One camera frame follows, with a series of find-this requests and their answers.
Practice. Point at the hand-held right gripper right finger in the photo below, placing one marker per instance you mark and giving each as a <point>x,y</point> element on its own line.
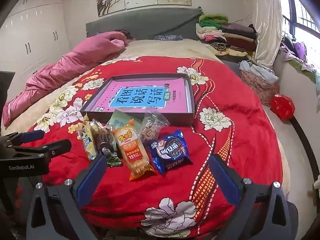
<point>223,180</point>

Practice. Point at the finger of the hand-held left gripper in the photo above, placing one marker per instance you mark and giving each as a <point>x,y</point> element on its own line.
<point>32,136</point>
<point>58,146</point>

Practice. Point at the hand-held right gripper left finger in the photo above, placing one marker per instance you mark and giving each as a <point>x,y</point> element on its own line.
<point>91,177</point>

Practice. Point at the yellow cartoon snack packet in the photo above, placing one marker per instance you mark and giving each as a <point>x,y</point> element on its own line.
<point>88,142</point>

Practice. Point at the brown chocolate bar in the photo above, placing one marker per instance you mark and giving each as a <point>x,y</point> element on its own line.
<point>103,143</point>

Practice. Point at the clear packet round pastry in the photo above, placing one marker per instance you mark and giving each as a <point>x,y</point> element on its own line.
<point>97,129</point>

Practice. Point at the orange rice cracker packet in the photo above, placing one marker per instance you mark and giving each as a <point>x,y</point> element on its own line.
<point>132,152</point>

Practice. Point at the blue cookie packet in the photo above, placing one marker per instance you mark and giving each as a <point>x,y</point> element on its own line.
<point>170,152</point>

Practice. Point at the green clear candy packet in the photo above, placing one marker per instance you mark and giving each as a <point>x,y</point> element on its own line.
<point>117,122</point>

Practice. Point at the clear packet brown candy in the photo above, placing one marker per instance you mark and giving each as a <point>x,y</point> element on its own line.
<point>150,130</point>

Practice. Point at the dark shallow cardboard box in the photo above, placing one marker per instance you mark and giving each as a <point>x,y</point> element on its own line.
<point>175,119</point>

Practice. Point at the red floral blanket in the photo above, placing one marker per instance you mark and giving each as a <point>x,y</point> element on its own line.
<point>237,130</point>

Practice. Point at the pink quilt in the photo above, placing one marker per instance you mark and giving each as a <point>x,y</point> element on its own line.
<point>62,72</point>

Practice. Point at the red bag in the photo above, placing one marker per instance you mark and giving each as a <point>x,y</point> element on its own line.
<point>282,107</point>

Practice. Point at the floral fabric basket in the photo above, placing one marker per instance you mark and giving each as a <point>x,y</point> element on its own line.
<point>260,90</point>

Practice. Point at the white wardrobe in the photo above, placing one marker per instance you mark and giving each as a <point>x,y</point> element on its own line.
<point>30,30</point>

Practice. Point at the light blue cloth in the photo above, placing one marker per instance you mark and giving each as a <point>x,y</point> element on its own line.
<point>257,70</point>

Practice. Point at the dark maroon cloth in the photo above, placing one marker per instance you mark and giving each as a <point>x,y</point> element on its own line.
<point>125,33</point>

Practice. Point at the beige bed sheet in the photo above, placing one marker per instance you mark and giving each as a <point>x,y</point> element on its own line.
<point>162,48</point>

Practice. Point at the stack of folded clothes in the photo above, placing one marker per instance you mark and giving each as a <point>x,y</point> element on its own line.
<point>235,37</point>

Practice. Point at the pile of clothes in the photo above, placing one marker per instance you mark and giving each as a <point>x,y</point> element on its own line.
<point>297,50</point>

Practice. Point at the blue patterned cloth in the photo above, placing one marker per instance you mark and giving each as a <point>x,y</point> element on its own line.
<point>167,37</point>

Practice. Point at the grey headboard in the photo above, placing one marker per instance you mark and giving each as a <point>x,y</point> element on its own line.
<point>150,22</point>

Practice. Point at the cream curtain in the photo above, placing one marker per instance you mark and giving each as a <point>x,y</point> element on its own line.
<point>267,17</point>

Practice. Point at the window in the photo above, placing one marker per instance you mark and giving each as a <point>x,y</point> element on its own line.
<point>305,12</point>

